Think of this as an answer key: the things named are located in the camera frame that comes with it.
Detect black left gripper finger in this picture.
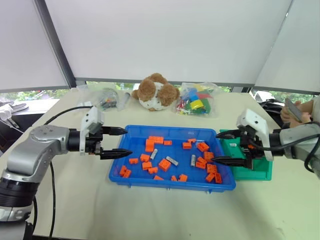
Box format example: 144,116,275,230
101,126,129,137
99,148,134,161

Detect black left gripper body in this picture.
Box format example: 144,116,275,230
84,126,105,160

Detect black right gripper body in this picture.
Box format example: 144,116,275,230
237,125,266,171

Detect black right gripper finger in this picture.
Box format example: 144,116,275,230
215,129,242,140
210,156,253,170

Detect green plastic box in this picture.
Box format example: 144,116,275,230
219,128,274,182

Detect bag of colourful bricks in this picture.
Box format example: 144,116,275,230
174,81,221,118

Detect person's bare hand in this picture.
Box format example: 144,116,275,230
279,106,300,124
295,99,314,124

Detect small clear plastic bag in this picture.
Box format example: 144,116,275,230
116,90,132,111

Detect clear bag of small parts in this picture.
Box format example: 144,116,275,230
76,85,121,113

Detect long orange building block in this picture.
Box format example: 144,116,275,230
148,135,165,145

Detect black bag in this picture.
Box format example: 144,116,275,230
257,98,286,126

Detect brown white plush toy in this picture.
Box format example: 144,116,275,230
131,72,181,112

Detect grey smartphone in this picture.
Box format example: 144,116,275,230
284,97,304,124

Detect blue plastic tray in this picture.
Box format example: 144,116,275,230
108,124,237,194

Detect dark side desk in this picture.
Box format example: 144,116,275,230
0,109,46,157

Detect white objects on side desk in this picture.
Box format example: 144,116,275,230
0,99,30,121

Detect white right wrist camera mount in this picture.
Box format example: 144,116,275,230
235,108,274,162

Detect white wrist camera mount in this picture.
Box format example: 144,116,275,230
79,105,105,156
235,108,274,162

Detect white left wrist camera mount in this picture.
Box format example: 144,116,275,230
79,105,105,156

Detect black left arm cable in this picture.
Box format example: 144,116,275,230
40,105,94,127
47,161,57,240

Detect dark window frame post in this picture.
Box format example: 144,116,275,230
34,0,77,89

